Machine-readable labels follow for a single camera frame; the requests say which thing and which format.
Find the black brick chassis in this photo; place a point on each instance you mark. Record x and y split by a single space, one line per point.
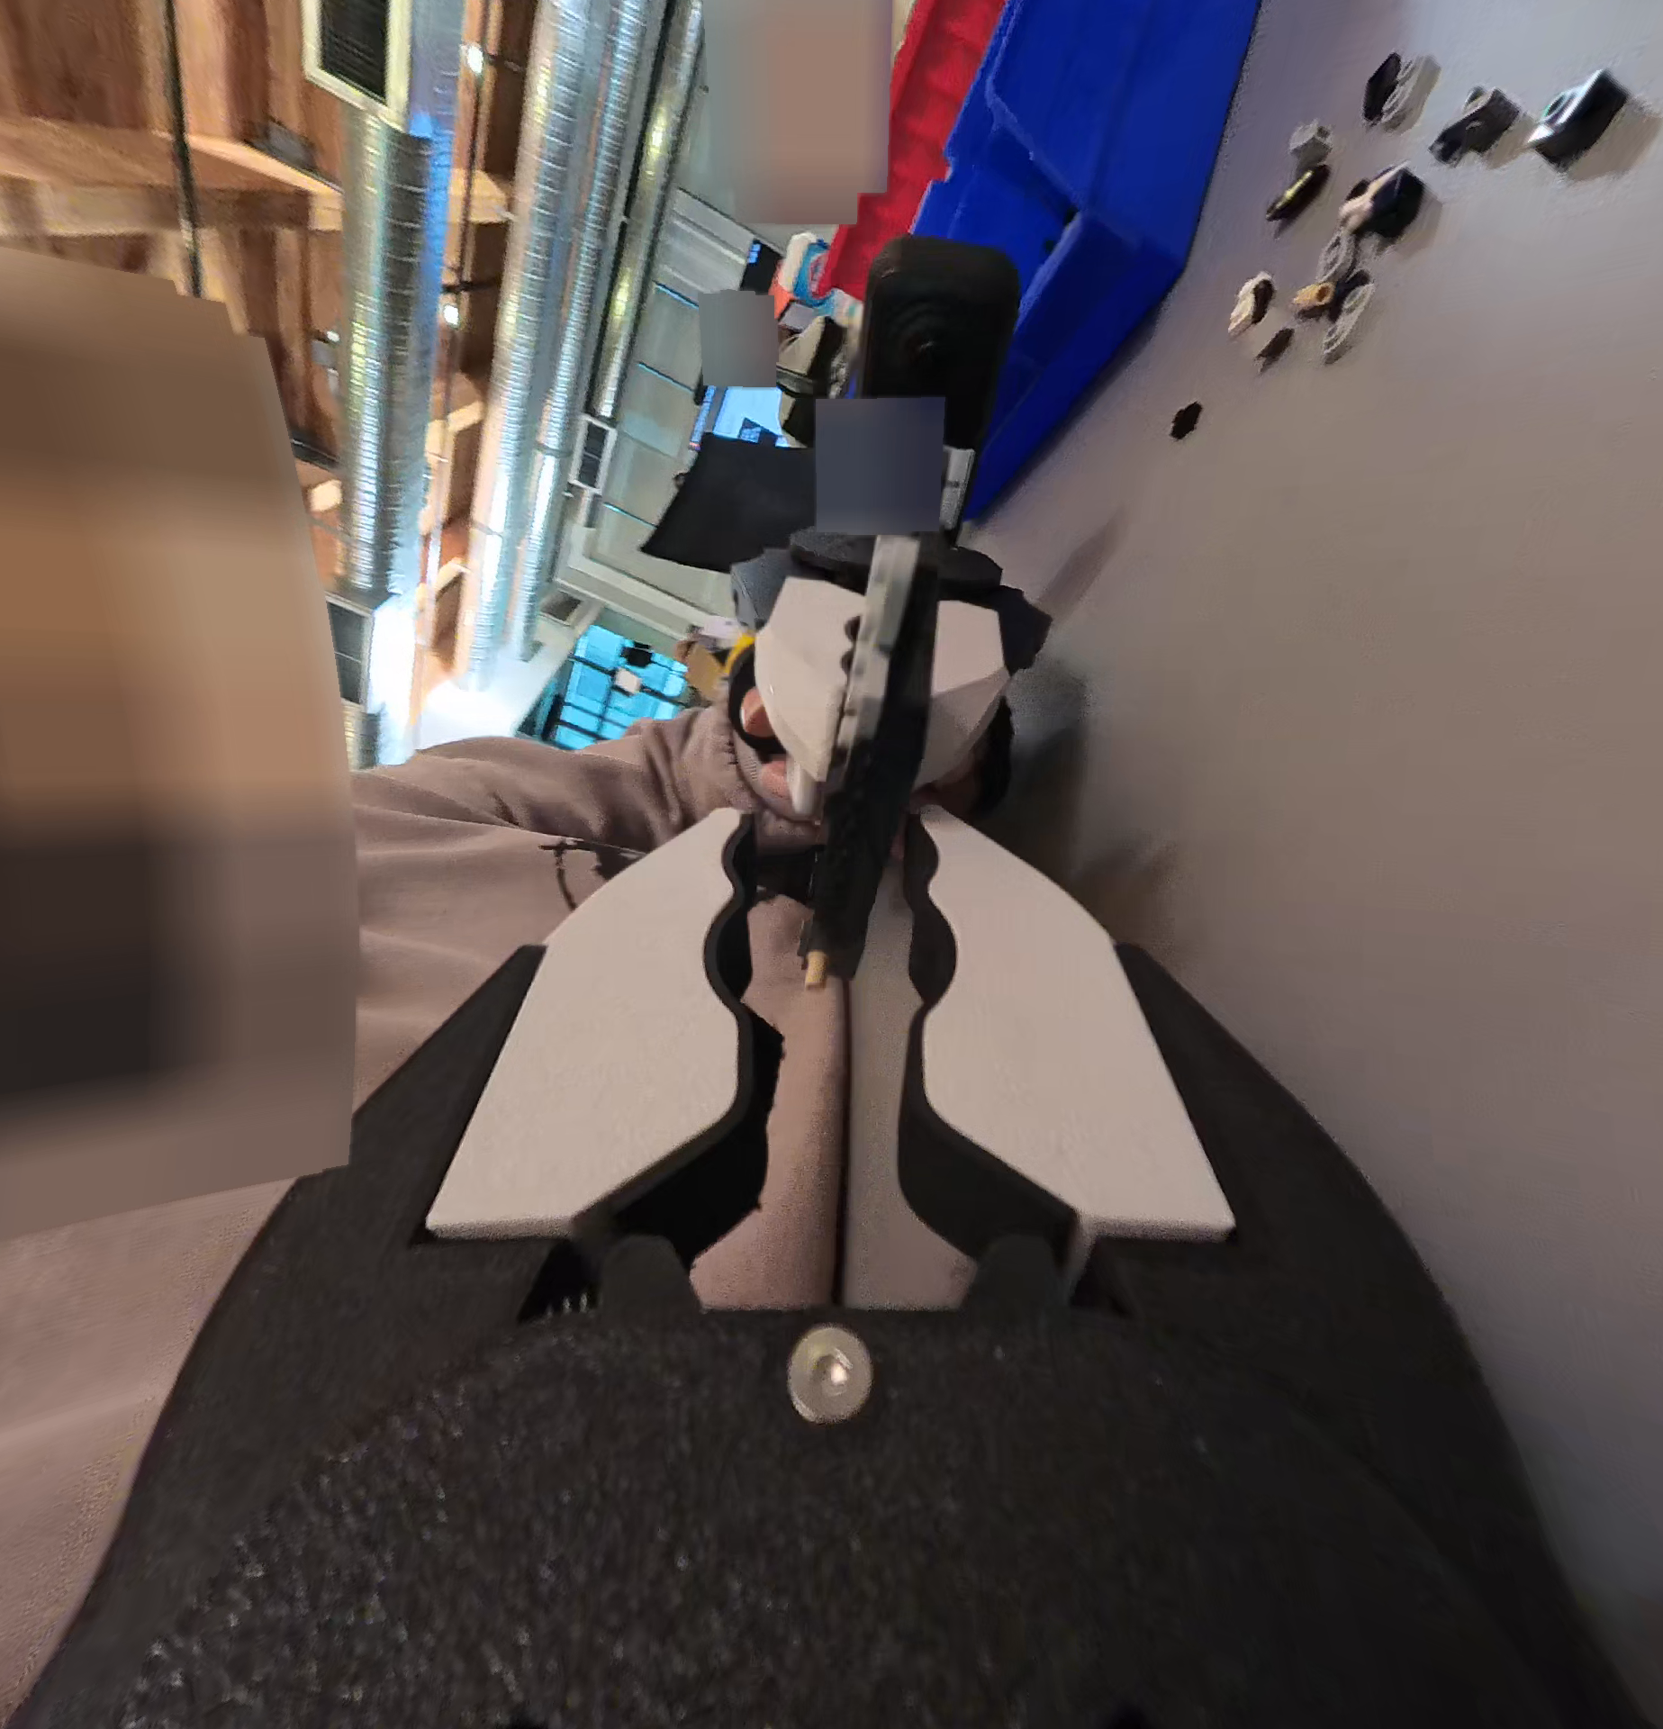
872 810

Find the scattered small brick pieces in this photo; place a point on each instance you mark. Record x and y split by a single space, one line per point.
1575 115

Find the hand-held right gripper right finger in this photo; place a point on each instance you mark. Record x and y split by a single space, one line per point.
1076 1081

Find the white air vent grille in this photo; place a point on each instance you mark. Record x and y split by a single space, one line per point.
352 47

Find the person's left forearm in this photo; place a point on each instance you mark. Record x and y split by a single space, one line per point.
508 810

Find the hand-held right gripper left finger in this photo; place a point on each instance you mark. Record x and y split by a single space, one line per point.
603 1068

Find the red plastic bin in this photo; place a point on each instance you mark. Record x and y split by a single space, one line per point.
926 81

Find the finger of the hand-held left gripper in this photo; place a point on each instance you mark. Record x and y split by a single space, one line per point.
967 675
805 675

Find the person's left hand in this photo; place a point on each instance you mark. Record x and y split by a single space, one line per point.
764 771

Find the silver ventilation duct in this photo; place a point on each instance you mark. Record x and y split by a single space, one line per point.
386 339
549 339

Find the grey axle brick assembly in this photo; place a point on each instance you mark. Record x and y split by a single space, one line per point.
816 971

